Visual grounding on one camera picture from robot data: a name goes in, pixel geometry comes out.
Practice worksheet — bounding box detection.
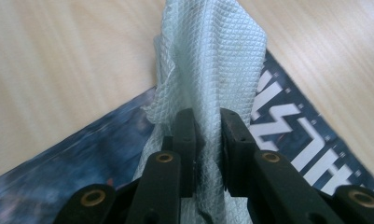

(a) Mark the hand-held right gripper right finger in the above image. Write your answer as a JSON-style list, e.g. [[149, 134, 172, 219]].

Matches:
[[219, 107, 259, 198]]

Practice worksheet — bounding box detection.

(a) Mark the dark blue illustrated book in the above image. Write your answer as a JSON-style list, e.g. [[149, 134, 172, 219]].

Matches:
[[0, 49, 374, 224]]

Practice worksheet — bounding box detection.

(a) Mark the light blue textured cloth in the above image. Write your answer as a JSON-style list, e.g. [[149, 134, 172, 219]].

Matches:
[[132, 0, 269, 224]]

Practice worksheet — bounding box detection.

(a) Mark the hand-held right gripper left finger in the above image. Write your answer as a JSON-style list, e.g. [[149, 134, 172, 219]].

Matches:
[[172, 107, 205, 199]]

